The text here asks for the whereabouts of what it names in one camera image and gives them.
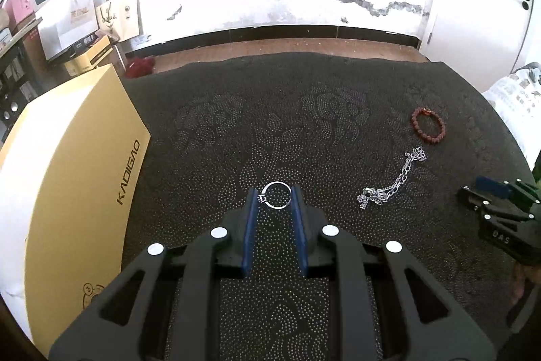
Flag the white bedding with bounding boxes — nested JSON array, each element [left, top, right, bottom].
[[482, 62, 541, 170]]

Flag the silver ring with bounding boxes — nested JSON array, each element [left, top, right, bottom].
[[257, 180, 293, 211]]

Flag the pink box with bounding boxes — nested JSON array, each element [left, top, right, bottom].
[[3, 0, 35, 30]]

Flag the silver chain bracelet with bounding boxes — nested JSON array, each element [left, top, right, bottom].
[[356, 145, 429, 211]]

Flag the yellow white cardboard box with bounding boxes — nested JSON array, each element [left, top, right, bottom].
[[1, 65, 150, 354]]

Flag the red cloth on floor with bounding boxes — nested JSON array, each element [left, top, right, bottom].
[[125, 56, 156, 79]]

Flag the black patterned table cloth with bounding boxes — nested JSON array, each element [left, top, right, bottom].
[[123, 53, 540, 360]]

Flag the red bead bracelet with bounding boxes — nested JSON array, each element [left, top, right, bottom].
[[410, 106, 448, 143]]

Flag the yellow black cardboard box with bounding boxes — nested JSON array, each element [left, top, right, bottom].
[[63, 35, 126, 77]]

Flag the brown paper gift bag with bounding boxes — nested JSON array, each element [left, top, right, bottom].
[[96, 0, 141, 42]]

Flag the white paper gift bag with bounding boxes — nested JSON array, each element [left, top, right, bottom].
[[36, 0, 98, 61]]

